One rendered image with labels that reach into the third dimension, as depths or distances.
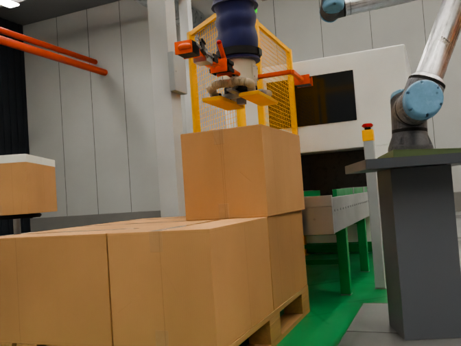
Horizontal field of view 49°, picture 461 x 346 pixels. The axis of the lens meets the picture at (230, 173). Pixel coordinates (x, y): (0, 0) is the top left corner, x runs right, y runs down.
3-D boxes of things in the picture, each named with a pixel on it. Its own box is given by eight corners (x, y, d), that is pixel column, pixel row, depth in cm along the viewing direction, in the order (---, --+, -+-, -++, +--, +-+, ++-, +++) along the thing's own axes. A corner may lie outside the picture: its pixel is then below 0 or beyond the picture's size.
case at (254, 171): (236, 213, 289) (231, 143, 291) (304, 209, 273) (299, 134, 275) (185, 220, 234) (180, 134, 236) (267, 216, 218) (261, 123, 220)
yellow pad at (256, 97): (260, 106, 273) (259, 97, 273) (278, 104, 269) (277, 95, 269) (238, 97, 241) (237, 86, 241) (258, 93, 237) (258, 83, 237)
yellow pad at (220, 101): (227, 110, 279) (226, 101, 279) (244, 108, 276) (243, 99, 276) (202, 101, 247) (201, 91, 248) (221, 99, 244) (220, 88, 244)
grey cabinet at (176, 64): (182, 95, 406) (179, 58, 408) (188, 94, 404) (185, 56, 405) (169, 90, 388) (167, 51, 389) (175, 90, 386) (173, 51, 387)
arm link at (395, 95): (422, 132, 233) (420, 94, 234) (433, 125, 216) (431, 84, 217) (387, 133, 234) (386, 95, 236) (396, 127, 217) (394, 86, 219)
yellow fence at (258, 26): (300, 254, 522) (285, 51, 532) (310, 254, 518) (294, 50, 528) (265, 273, 414) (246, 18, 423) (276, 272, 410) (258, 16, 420)
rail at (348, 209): (374, 210, 492) (373, 191, 493) (380, 210, 490) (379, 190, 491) (326, 233, 278) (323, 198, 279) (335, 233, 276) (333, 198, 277)
